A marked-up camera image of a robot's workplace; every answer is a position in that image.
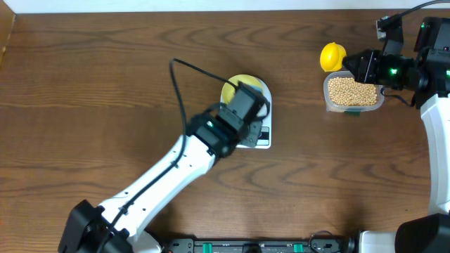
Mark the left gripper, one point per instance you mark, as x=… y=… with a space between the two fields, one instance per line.
x=252 y=138

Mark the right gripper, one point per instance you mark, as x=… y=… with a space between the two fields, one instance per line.
x=366 y=74

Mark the yellow measuring scoop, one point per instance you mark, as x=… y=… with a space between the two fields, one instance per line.
x=331 y=57

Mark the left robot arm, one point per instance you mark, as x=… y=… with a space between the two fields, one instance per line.
x=241 y=119

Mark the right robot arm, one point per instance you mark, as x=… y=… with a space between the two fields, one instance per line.
x=427 y=75

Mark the white kitchen scale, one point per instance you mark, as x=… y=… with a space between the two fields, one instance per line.
x=267 y=95

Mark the yellow bowl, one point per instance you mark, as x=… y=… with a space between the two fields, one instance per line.
x=228 y=91

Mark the clear container of soybeans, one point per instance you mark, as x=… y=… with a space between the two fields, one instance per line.
x=343 y=94

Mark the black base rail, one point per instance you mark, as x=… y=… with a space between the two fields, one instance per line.
x=318 y=243

